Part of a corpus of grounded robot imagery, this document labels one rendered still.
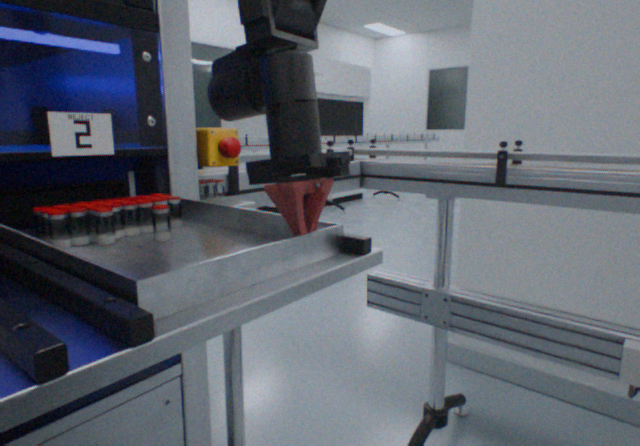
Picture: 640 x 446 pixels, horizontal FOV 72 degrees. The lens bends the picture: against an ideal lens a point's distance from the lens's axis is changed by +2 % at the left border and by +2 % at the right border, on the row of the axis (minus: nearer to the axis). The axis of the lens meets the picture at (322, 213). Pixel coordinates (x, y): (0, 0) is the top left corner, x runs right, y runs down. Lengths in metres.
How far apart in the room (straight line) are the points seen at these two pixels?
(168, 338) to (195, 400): 0.61
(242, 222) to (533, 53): 1.44
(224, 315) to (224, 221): 0.32
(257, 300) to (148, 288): 0.09
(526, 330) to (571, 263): 0.59
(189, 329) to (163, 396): 0.55
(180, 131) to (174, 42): 0.14
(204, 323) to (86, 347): 0.08
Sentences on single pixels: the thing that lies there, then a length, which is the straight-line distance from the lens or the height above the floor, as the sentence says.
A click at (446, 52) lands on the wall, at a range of 9.21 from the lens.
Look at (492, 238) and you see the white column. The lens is 1.92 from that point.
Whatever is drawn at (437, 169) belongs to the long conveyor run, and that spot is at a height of 0.92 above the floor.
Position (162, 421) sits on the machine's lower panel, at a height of 0.51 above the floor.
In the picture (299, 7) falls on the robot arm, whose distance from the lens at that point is 0.49.
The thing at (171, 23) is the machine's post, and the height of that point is 1.20.
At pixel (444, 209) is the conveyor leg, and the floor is 0.80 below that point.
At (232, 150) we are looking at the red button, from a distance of 0.83.
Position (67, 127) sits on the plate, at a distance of 0.72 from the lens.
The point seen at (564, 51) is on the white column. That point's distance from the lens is 1.84.
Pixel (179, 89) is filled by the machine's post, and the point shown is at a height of 1.09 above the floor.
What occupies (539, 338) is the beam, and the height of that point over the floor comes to 0.49.
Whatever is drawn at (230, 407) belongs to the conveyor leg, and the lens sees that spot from 1.27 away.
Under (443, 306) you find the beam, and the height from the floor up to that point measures 0.50.
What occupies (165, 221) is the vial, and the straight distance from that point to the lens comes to 0.61.
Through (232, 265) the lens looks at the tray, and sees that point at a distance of 0.41.
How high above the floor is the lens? 1.02
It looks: 11 degrees down
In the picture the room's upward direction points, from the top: straight up
